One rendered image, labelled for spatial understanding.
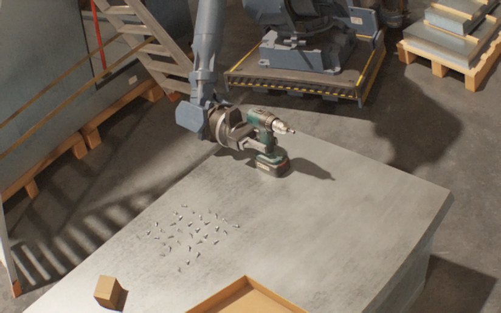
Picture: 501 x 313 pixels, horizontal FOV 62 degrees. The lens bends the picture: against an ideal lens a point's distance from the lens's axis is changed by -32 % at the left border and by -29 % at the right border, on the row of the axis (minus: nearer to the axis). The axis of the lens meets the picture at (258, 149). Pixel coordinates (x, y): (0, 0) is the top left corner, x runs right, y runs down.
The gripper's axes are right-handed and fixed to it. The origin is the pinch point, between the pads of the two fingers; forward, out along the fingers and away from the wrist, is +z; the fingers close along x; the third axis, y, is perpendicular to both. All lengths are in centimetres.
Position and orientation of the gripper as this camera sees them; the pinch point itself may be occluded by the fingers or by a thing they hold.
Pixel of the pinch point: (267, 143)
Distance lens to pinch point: 203.5
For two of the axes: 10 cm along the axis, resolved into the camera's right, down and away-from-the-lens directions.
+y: 1.7, 8.0, 5.8
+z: 7.0, 3.2, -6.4
